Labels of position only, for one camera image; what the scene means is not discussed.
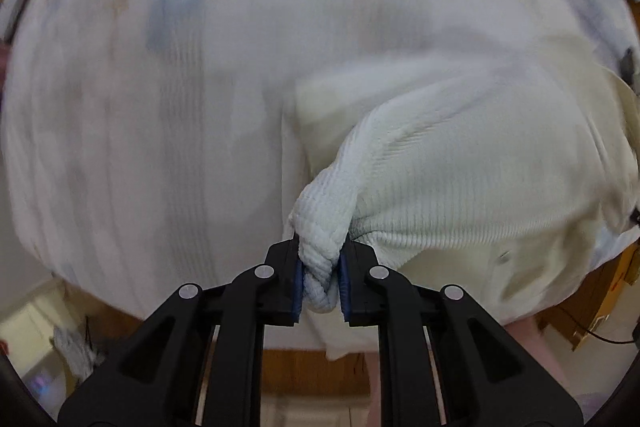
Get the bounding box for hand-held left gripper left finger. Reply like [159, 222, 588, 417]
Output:
[57, 241, 303, 427]

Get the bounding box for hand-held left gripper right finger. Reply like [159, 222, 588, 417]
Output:
[339, 242, 585, 427]

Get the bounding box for white snap-button jacket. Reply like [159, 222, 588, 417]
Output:
[280, 34, 640, 360]

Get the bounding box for person's pink clothing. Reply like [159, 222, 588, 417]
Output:
[367, 314, 569, 427]

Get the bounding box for bed with floral sheet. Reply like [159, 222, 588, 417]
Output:
[0, 0, 640, 350]

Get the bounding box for wooden furniture piece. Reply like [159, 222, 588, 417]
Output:
[537, 242, 640, 353]

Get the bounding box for black cable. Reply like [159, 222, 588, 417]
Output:
[555, 302, 637, 346]

